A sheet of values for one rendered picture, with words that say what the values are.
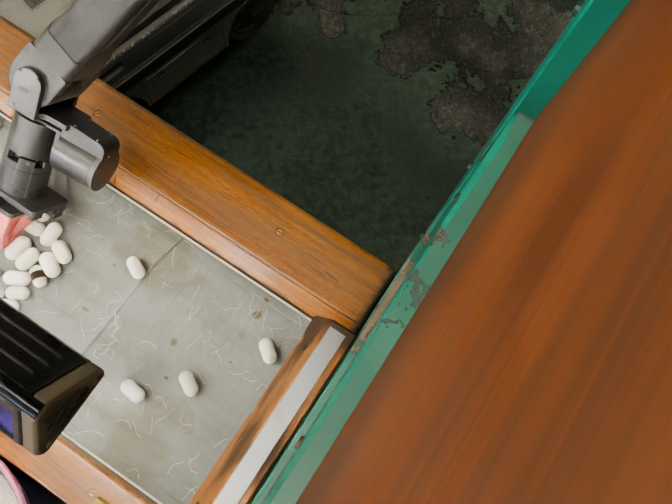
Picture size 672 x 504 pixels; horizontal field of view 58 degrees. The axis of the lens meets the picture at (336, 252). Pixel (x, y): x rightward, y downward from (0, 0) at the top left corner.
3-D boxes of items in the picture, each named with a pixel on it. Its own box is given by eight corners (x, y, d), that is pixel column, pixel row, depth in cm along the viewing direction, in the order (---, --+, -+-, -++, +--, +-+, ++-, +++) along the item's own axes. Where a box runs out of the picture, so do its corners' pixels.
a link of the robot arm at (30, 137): (38, 92, 75) (6, 98, 70) (86, 120, 75) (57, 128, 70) (25, 140, 78) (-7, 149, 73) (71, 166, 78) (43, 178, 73)
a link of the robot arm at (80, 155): (65, 51, 74) (15, 61, 66) (146, 98, 74) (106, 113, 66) (44, 134, 79) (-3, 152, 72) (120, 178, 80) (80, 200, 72)
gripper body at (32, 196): (29, 225, 75) (44, 175, 72) (-35, 182, 76) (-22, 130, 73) (66, 212, 81) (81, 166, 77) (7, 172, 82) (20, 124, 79)
